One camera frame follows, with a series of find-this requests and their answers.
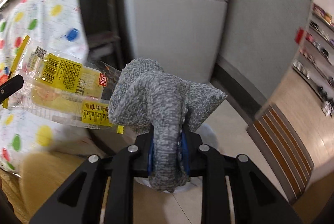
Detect yellow clear snack wrapper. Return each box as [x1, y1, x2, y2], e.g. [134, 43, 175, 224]
[2, 36, 123, 134]

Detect grey fluffy cloth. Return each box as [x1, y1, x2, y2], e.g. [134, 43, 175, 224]
[108, 58, 227, 193]

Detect balloon print tablecloth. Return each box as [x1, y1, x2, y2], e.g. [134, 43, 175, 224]
[1, 0, 88, 174]

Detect grey refrigerator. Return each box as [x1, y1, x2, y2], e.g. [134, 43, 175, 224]
[123, 0, 312, 106]

